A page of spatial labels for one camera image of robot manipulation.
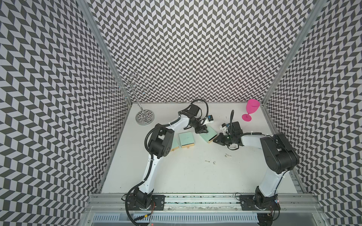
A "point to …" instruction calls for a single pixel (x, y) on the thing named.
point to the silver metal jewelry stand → (144, 117)
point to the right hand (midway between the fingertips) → (213, 141)
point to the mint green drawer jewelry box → (208, 136)
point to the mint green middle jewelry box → (187, 139)
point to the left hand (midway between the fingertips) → (205, 128)
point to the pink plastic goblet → (252, 106)
